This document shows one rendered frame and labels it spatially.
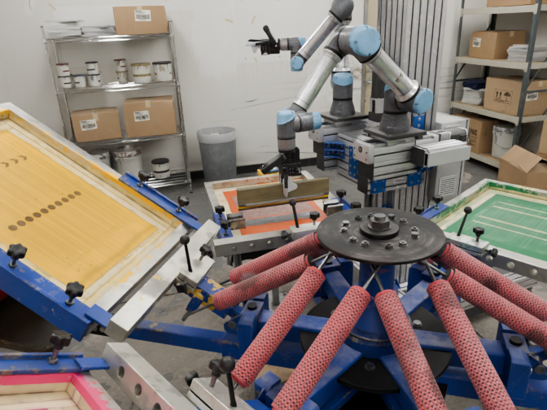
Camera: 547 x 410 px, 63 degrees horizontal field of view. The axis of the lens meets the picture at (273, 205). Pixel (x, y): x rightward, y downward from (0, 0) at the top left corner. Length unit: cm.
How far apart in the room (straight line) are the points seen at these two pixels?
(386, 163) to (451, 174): 63
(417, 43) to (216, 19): 328
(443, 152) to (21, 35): 444
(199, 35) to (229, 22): 38
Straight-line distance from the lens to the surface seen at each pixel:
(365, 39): 193
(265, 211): 211
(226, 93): 550
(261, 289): 114
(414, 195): 274
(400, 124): 228
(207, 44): 543
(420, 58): 254
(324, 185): 197
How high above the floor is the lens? 178
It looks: 22 degrees down
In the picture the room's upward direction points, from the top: 3 degrees counter-clockwise
